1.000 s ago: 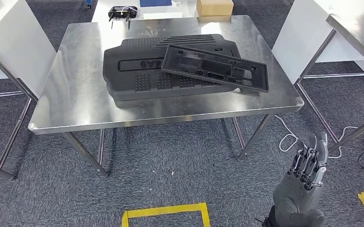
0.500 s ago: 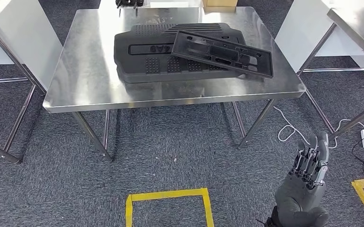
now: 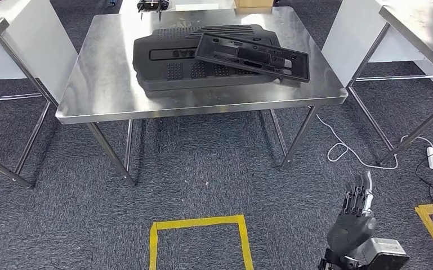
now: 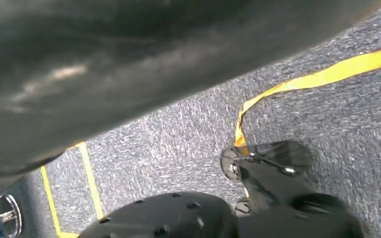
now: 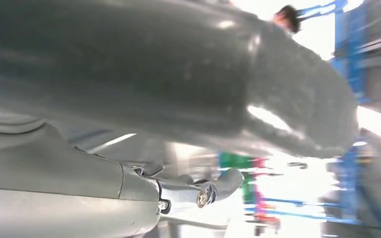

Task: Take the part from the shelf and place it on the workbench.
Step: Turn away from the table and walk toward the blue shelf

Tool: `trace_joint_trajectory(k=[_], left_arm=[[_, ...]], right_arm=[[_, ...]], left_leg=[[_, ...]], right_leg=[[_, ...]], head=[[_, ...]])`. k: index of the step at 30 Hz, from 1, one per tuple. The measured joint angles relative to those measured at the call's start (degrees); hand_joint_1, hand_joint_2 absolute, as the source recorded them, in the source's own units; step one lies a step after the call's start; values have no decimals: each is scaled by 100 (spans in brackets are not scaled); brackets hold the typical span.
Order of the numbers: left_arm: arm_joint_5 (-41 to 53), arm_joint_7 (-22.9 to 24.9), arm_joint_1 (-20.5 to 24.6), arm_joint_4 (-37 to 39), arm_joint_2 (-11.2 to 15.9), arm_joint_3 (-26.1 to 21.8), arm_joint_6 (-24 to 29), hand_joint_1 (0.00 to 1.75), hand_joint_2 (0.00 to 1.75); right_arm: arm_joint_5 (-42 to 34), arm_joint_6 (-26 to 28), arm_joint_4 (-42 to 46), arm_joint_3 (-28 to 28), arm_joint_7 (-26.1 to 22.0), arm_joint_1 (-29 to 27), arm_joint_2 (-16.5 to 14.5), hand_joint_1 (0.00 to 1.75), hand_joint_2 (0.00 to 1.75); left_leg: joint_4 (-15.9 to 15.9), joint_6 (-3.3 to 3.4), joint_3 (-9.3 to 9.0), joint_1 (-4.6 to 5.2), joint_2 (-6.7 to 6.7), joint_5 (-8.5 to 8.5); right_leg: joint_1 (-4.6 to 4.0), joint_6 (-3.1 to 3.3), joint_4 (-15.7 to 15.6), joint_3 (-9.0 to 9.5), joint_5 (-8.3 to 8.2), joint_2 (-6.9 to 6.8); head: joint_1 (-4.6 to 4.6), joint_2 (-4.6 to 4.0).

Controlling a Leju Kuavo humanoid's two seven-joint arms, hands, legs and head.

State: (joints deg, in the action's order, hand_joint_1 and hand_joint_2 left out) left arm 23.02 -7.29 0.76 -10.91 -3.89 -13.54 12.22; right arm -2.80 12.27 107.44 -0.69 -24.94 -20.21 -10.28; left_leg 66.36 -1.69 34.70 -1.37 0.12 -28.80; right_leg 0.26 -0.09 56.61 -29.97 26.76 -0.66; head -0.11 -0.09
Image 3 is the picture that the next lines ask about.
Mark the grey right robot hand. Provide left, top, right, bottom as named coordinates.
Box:
left=326, top=170, right=377, bottom=258

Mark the black plastic frame part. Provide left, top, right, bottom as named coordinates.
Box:
left=194, top=31, right=311, bottom=83

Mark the steel workbench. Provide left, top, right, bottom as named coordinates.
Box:
left=56, top=6, right=349, bottom=186

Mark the white panel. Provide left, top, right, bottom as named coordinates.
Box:
left=0, top=0, right=79, bottom=103
left=321, top=0, right=433, bottom=92

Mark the cardboard box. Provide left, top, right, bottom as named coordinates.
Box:
left=234, top=0, right=275, bottom=15

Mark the large black plastic cover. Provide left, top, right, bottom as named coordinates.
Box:
left=133, top=24, right=282, bottom=92

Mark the white flat box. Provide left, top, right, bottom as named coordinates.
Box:
left=174, top=3, right=221, bottom=11

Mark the black router with antennas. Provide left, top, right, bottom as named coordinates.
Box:
left=137, top=0, right=170, bottom=21

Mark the white table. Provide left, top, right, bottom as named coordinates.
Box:
left=118, top=0, right=235, bottom=12

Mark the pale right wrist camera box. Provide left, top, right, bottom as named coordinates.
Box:
left=363, top=238, right=410, bottom=270

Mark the white cable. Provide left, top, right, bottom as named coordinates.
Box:
left=316, top=113, right=433, bottom=170

